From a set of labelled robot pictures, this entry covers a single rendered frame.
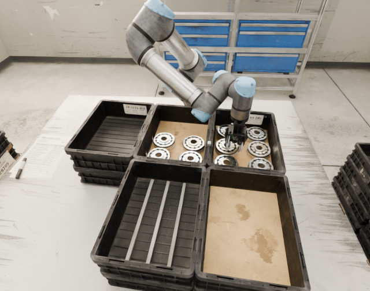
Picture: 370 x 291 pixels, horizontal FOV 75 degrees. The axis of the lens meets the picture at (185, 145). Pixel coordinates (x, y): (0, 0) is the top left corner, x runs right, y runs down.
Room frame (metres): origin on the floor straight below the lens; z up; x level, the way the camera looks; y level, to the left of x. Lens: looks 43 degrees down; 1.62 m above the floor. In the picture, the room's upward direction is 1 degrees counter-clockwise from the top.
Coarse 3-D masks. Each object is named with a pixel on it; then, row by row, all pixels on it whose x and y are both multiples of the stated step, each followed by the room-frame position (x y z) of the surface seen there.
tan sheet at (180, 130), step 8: (160, 128) 0.98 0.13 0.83; (168, 128) 0.98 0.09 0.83; (176, 128) 0.97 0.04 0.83; (184, 128) 0.97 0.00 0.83; (192, 128) 0.97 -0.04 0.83; (200, 128) 0.97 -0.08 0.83; (176, 136) 0.91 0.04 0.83; (184, 136) 0.91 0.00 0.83; (200, 136) 0.91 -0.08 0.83; (152, 144) 0.85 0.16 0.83; (176, 144) 0.85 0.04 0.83; (176, 152) 0.79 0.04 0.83
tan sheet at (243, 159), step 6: (216, 126) 0.99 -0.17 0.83; (216, 138) 0.89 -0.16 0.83; (246, 144) 0.85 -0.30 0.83; (216, 156) 0.77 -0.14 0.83; (234, 156) 0.76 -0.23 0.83; (240, 156) 0.76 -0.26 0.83; (246, 156) 0.76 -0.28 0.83; (270, 156) 0.76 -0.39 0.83; (240, 162) 0.73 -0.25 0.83; (246, 162) 0.73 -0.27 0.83
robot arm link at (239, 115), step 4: (232, 108) 0.77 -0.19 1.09; (232, 112) 0.77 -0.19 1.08; (236, 112) 0.75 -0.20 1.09; (240, 112) 0.74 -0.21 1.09; (244, 112) 0.74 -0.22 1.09; (248, 112) 0.75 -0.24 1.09; (232, 116) 0.76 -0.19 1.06; (236, 116) 0.75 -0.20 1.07; (240, 116) 0.74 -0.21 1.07; (244, 116) 0.74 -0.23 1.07; (248, 116) 0.75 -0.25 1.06; (240, 120) 0.75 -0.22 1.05
